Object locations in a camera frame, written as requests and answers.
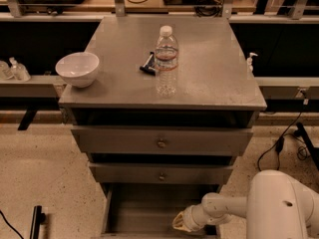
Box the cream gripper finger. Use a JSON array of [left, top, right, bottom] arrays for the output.
[[172, 211, 186, 231]]

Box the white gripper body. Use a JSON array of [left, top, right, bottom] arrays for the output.
[[183, 204, 211, 232]]

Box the grey bottom drawer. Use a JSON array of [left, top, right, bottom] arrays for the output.
[[95, 183, 218, 239]]

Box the grey drawer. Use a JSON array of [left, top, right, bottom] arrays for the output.
[[72, 125, 253, 156], [89, 163, 232, 184], [95, 183, 218, 239]]

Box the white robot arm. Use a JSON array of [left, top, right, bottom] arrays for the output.
[[172, 170, 319, 239]]

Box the grey middle drawer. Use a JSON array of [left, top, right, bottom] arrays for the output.
[[89, 163, 232, 184]]

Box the grey drawer cabinet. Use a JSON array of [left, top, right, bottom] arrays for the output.
[[58, 15, 268, 197]]

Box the grey top drawer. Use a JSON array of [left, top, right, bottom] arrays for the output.
[[72, 125, 253, 156]]

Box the black table leg right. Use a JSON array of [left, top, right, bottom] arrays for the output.
[[296, 122, 319, 170]]

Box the black stand bottom left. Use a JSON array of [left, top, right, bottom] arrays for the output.
[[30, 205, 46, 239]]

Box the black and white razor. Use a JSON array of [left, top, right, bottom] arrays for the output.
[[140, 52, 156, 76]]

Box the white pump dispenser bottle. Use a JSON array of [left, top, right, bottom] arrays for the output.
[[246, 52, 258, 72]]

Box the clear plastic water bottle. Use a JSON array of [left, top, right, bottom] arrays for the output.
[[155, 25, 178, 98]]

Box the white bowl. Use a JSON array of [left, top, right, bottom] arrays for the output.
[[55, 52, 100, 88]]

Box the clear sanitizer bottle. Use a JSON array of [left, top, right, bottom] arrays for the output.
[[9, 57, 31, 82]]

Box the clear round bottle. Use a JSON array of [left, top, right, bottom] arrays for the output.
[[0, 61, 13, 80]]

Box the black floor cable right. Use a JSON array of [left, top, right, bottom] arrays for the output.
[[256, 98, 312, 172]]

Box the black cable bottom left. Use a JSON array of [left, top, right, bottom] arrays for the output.
[[0, 209, 25, 239]]

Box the black bracket left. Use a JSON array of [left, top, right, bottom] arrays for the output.
[[18, 109, 38, 130]]

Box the grey metal shelf rail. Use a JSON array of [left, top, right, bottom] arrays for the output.
[[0, 76, 66, 98]]

